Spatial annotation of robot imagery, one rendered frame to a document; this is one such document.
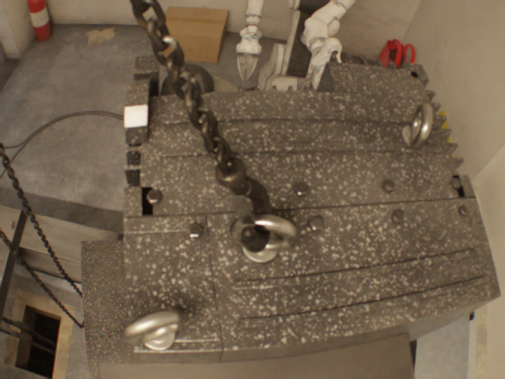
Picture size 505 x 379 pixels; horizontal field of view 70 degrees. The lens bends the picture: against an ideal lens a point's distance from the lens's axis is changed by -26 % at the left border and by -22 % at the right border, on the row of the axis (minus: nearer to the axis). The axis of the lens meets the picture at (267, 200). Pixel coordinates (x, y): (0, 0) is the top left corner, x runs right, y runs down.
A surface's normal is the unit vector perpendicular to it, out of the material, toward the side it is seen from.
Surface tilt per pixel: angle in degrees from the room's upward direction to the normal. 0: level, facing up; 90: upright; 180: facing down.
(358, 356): 0
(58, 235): 0
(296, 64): 79
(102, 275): 0
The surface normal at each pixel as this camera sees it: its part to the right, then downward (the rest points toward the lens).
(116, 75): 0.15, -0.46
